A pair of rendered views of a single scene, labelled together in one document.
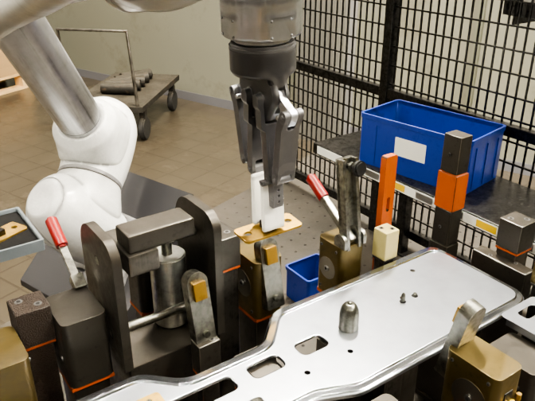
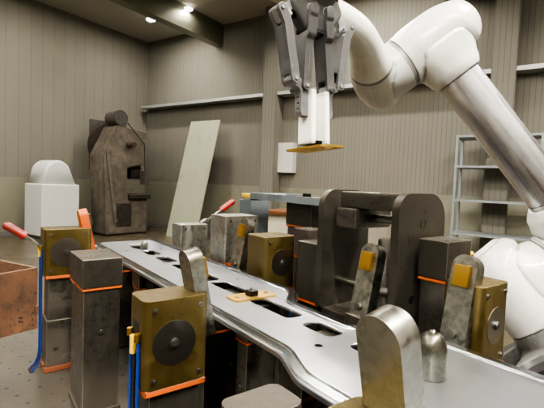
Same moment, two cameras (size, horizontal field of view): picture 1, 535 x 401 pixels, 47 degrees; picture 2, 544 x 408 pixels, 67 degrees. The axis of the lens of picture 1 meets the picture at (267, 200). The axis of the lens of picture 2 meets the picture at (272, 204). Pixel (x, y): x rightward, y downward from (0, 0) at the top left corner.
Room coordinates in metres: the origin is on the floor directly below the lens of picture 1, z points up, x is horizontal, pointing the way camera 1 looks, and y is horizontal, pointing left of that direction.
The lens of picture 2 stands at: (0.63, -0.55, 1.20)
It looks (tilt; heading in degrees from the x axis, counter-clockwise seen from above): 3 degrees down; 88
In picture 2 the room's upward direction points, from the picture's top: 2 degrees clockwise
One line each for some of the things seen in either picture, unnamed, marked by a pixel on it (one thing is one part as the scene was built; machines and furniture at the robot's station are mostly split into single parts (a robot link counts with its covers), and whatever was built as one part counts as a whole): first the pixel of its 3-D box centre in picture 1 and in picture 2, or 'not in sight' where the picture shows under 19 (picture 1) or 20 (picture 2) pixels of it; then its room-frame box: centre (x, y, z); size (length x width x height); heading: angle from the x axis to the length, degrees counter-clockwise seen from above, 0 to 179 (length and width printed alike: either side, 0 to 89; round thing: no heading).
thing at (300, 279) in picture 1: (312, 282); not in sight; (1.35, -0.12, 0.74); 0.11 x 0.10 x 0.09; 125
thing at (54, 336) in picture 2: not in sight; (59, 297); (0.12, 0.51, 0.88); 0.14 x 0.09 x 0.36; 35
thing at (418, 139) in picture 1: (428, 143); not in sight; (1.42, -0.39, 1.09); 0.30 x 0.17 x 0.13; 44
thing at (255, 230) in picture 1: (267, 224); (313, 145); (0.70, 0.00, 1.25); 0.08 x 0.04 x 0.01; 121
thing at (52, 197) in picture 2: not in sight; (53, 198); (-3.23, 7.26, 0.72); 0.73 x 0.62 x 1.44; 54
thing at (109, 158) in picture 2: not in sight; (123, 172); (-2.24, 8.20, 1.26); 1.32 x 1.13 x 2.52; 54
